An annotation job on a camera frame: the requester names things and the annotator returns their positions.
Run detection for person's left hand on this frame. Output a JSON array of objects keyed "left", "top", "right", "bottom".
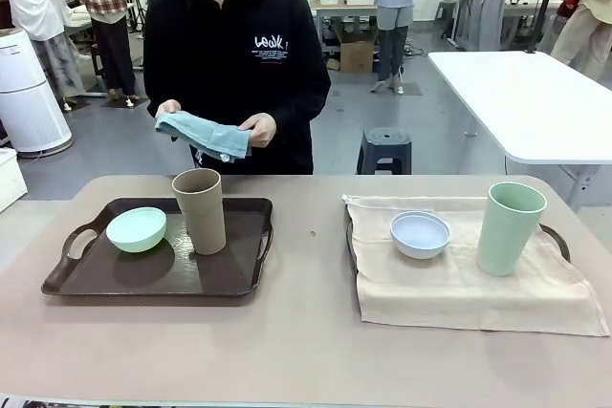
[{"left": 238, "top": 112, "right": 277, "bottom": 149}]

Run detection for person's right hand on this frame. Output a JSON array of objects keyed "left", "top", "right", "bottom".
[{"left": 155, "top": 99, "right": 184, "bottom": 118}]

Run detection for blue cloth mat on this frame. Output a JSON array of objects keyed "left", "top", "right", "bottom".
[{"left": 154, "top": 110, "right": 252, "bottom": 164}]

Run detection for pale blue-white plastic bowl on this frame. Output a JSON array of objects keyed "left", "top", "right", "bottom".
[{"left": 389, "top": 210, "right": 451, "bottom": 260}]

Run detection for beige cloth mat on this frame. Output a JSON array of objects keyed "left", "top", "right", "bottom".
[{"left": 341, "top": 194, "right": 611, "bottom": 337}]

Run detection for tall light green plastic cup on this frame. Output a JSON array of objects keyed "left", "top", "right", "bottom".
[{"left": 475, "top": 182, "right": 548, "bottom": 278}]

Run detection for person's left forearm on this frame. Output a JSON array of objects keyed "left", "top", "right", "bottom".
[{"left": 266, "top": 66, "right": 332, "bottom": 142}]

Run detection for person's right forearm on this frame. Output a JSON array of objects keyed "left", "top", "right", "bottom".
[{"left": 142, "top": 56, "right": 182, "bottom": 116}]

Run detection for person in black sweatshirt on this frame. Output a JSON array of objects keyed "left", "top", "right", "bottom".
[{"left": 142, "top": 0, "right": 332, "bottom": 176}]

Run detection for tall beige plastic cup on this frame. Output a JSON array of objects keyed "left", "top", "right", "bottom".
[{"left": 171, "top": 168, "right": 227, "bottom": 256}]

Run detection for brown cardboard box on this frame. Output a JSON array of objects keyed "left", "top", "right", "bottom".
[{"left": 333, "top": 25, "right": 380, "bottom": 74}]

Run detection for stacked black plastic stools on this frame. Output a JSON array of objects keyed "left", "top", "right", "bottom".
[{"left": 356, "top": 126, "right": 413, "bottom": 176}]

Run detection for mint green plastic bowl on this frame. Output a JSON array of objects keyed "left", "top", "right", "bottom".
[{"left": 105, "top": 206, "right": 168, "bottom": 254}]

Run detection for white cylindrical air purifier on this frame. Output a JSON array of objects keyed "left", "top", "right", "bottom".
[{"left": 0, "top": 29, "right": 75, "bottom": 156}]

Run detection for white storage box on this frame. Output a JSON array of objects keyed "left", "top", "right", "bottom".
[{"left": 0, "top": 147, "right": 29, "bottom": 213}]

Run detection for person in blue jacket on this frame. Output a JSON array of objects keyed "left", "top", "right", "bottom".
[{"left": 458, "top": 0, "right": 527, "bottom": 53}]

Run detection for large white table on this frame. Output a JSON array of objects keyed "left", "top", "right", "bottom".
[{"left": 427, "top": 50, "right": 612, "bottom": 211}]

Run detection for black stand pole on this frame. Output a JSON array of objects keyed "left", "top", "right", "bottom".
[{"left": 524, "top": 0, "right": 566, "bottom": 55}]

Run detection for person in beige trousers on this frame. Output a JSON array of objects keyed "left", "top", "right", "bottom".
[{"left": 549, "top": 0, "right": 612, "bottom": 85}]

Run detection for dark brown handled serving tray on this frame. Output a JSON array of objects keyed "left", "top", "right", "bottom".
[
  {"left": 344, "top": 214, "right": 573, "bottom": 333},
  {"left": 41, "top": 196, "right": 274, "bottom": 308}
]

